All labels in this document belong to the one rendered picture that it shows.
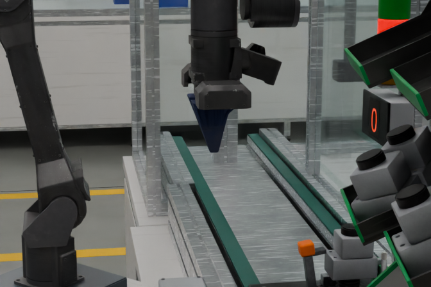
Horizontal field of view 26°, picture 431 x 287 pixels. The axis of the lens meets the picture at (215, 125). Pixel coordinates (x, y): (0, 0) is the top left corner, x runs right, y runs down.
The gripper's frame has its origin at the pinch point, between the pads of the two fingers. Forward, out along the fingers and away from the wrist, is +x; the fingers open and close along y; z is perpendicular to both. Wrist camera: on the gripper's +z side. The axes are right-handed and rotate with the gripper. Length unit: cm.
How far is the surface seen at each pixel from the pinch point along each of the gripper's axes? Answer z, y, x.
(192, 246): 2.0, 37.7, 29.5
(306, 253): 13.3, 4.1, 19.2
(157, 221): 0, 83, 39
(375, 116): 28.9, 23.4, 4.5
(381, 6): 29.2, 23.3, -12.5
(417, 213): 12.2, -38.7, -0.1
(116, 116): 9, 510, 104
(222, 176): 17, 97, 34
